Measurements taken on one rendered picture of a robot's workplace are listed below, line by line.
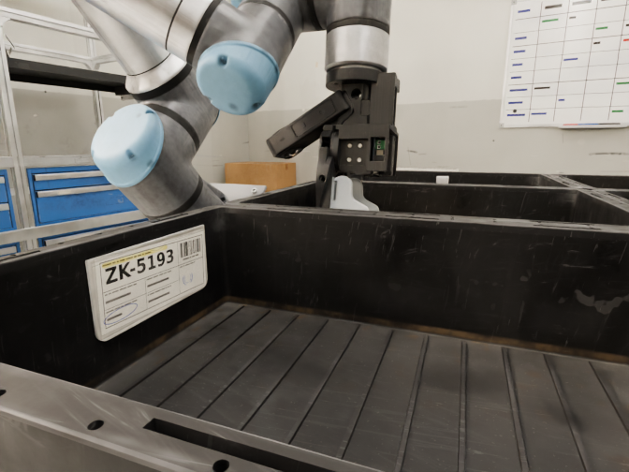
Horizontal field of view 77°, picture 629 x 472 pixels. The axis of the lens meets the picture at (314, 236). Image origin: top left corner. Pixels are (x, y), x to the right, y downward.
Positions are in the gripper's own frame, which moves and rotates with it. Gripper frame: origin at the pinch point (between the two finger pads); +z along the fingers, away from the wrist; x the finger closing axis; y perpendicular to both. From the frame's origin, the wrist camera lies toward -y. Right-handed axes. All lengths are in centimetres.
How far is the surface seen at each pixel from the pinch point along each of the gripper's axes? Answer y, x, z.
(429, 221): 12.8, -13.7, -4.0
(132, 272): -7.1, -25.3, 0.5
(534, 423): 20.3, -22.0, 7.2
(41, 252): -7.5, -31.7, -1.7
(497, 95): 36, 300, -87
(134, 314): -7.1, -25.1, 3.7
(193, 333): -6.1, -19.5, 6.9
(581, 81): 89, 288, -92
